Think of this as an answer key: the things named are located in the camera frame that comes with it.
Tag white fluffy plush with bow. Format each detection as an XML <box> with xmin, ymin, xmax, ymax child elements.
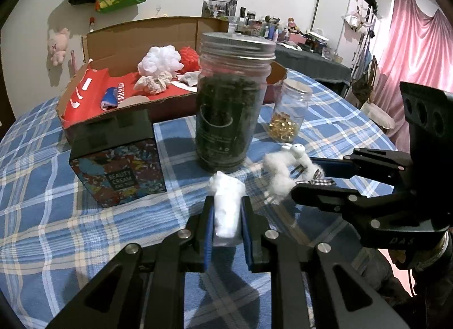
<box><xmin>263</xmin><ymin>144</ymin><xmax>336</xmax><ymax>202</ymax></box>

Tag white towel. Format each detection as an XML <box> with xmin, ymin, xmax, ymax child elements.
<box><xmin>207</xmin><ymin>171</ymin><xmax>246</xmax><ymax>247</ymax></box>

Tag cream knitted scrunchie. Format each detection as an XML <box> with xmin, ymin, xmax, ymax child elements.
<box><xmin>134</xmin><ymin>71</ymin><xmax>173</xmax><ymax>95</ymax></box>

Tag white mesh bath pouf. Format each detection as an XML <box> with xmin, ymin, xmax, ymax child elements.
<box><xmin>137</xmin><ymin>46</ymin><xmax>183</xmax><ymax>77</ymax></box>

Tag red mesh bath sponge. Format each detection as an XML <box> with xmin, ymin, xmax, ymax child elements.
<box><xmin>179</xmin><ymin>46</ymin><xmax>200</xmax><ymax>74</ymax></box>

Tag round tan powder puff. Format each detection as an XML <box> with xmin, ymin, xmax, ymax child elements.
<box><xmin>117</xmin><ymin>95</ymin><xmax>150</xmax><ymax>109</ymax></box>

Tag pink curtain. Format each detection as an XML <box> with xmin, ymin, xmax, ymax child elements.
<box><xmin>374</xmin><ymin>0</ymin><xmax>452</xmax><ymax>153</ymax></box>

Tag blue plaid tablecloth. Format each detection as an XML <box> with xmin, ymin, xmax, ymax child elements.
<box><xmin>0</xmin><ymin>70</ymin><xmax>395</xmax><ymax>328</ymax></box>

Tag small jar gold pins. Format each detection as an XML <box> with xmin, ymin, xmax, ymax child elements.
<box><xmin>269</xmin><ymin>79</ymin><xmax>313</xmax><ymax>143</ymax></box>

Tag dark green covered side table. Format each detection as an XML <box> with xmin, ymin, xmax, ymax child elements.
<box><xmin>276</xmin><ymin>45</ymin><xmax>351</xmax><ymax>85</ymax></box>

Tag white wardrobe cabinet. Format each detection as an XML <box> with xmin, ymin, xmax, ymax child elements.
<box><xmin>311</xmin><ymin>0</ymin><xmax>374</xmax><ymax>68</ymax></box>

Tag dark beauty cream box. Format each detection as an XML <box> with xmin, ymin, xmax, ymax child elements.
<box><xmin>69</xmin><ymin>109</ymin><xmax>166</xmax><ymax>207</ymax></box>

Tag large glass jar metal lid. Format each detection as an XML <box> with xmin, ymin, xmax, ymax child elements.
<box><xmin>195</xmin><ymin>33</ymin><xmax>276</xmax><ymax>172</ymax></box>

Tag blue folded cloth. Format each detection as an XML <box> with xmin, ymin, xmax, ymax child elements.
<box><xmin>100</xmin><ymin>87</ymin><xmax>118</xmax><ymax>111</ymax></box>

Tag red paper box liner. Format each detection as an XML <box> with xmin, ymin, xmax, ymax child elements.
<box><xmin>60</xmin><ymin>67</ymin><xmax>197</xmax><ymax>129</ymax></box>

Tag open cardboard box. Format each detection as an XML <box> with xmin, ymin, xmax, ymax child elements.
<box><xmin>55</xmin><ymin>16</ymin><xmax>288</xmax><ymax>146</ymax></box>

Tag pink plush bunny on wall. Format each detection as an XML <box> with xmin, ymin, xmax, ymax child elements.
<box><xmin>48</xmin><ymin>28</ymin><xmax>70</xmax><ymax>66</ymax></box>

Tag mop handle orange grip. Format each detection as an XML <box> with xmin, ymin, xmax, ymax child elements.
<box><xmin>89</xmin><ymin>17</ymin><xmax>95</xmax><ymax>33</ymax></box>

